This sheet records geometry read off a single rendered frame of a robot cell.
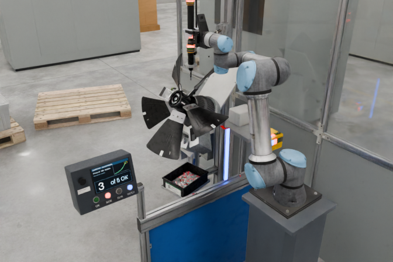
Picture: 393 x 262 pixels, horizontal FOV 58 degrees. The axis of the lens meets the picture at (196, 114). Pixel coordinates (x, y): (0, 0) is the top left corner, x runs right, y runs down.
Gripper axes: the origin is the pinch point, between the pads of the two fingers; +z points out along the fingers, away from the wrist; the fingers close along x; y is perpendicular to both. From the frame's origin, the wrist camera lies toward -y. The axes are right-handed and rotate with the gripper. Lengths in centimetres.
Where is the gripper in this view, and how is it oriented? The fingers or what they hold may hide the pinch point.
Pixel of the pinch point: (188, 28)
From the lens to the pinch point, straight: 202.2
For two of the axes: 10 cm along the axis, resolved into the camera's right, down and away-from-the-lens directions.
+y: 0.0, 9.1, 4.2
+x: 8.2, -2.4, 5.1
